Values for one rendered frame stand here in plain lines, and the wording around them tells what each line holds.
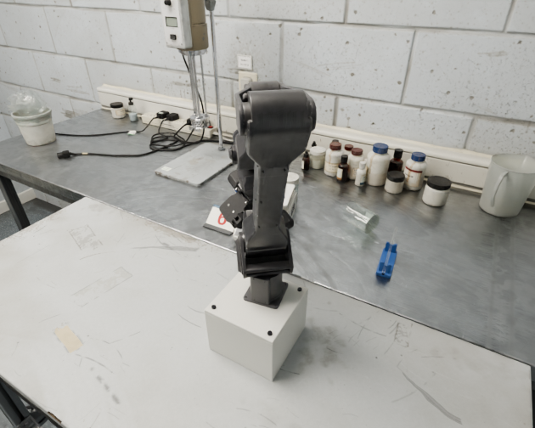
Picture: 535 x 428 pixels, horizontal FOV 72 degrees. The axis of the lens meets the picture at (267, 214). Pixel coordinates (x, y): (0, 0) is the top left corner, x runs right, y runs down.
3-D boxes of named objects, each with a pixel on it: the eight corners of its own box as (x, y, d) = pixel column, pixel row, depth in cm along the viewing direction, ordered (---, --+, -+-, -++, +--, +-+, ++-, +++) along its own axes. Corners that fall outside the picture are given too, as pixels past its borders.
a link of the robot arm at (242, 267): (293, 277, 61) (295, 247, 57) (239, 283, 60) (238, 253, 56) (284, 251, 66) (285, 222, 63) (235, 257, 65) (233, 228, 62)
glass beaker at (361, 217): (370, 239, 99) (346, 224, 104) (384, 220, 99) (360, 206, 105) (363, 229, 94) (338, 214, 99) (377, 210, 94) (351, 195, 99)
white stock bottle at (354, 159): (342, 177, 126) (346, 149, 121) (350, 171, 129) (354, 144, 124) (356, 182, 123) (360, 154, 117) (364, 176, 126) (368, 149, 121)
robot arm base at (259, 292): (277, 310, 63) (277, 284, 59) (242, 300, 64) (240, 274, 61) (290, 283, 68) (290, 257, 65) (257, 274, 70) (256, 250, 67)
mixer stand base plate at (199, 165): (198, 187, 120) (198, 183, 119) (153, 173, 128) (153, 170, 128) (247, 154, 142) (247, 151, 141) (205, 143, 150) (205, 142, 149)
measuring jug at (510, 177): (506, 232, 99) (528, 183, 91) (459, 212, 107) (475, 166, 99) (531, 208, 109) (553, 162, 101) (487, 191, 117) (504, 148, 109)
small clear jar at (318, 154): (316, 160, 136) (317, 144, 133) (328, 166, 133) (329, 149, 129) (305, 166, 133) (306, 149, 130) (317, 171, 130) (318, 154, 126)
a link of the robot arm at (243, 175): (267, 181, 65) (261, 140, 70) (236, 187, 66) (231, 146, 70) (272, 199, 71) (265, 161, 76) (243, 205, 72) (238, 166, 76)
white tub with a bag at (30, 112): (17, 149, 146) (-4, 94, 134) (27, 136, 157) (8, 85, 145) (56, 145, 149) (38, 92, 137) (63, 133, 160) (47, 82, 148)
